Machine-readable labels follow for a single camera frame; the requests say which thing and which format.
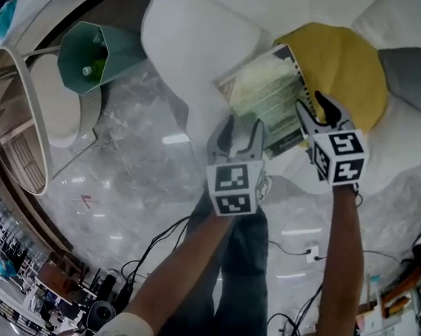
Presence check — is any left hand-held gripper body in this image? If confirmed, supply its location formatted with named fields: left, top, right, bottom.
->
left=202, top=145, right=268, bottom=221

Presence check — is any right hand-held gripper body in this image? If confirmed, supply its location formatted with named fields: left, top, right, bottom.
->
left=301, top=120, right=372, bottom=190

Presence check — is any green spiral-bound book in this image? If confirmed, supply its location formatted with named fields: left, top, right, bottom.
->
left=207, top=38, right=323, bottom=162

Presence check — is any white lounge chair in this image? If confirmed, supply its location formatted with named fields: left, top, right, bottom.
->
left=130, top=0, right=421, bottom=201

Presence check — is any person's left forearm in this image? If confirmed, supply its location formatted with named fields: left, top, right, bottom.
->
left=122, top=204, right=237, bottom=331

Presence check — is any person's right forearm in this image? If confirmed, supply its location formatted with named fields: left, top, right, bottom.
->
left=313, top=181, right=372, bottom=336

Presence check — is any round wooden side table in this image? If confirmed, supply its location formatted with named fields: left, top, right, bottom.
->
left=0, top=46, right=108, bottom=201

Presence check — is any person's right white shoe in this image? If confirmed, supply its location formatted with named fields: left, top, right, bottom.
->
left=257, top=168, right=275, bottom=202

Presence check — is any round yellow cushion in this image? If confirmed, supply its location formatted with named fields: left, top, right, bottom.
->
left=267, top=19, right=394, bottom=136

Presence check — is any grey pillow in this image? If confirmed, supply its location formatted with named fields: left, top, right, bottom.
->
left=373, top=38, right=421, bottom=120

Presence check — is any teal waste bin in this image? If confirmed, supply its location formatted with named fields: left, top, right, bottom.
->
left=54, top=19, right=150, bottom=100

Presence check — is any wooden chair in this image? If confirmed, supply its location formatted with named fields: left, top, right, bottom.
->
left=356, top=262, right=421, bottom=325

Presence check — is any green bottle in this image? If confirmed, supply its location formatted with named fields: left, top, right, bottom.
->
left=81, top=57, right=108, bottom=79

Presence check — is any person's beige shirt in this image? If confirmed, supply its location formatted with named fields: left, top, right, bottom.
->
left=89, top=308, right=354, bottom=336

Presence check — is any round black speaker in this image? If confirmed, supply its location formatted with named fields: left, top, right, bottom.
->
left=88, top=299, right=118, bottom=335

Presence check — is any white windowsill ledge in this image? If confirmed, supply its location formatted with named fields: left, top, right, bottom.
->
left=0, top=0, right=162, bottom=66

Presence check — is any teal bowl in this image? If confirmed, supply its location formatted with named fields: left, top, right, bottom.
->
left=0, top=0, right=19, bottom=40

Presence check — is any black floor cable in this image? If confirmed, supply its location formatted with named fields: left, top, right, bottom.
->
left=267, top=239, right=330, bottom=261
left=118, top=210, right=194, bottom=307

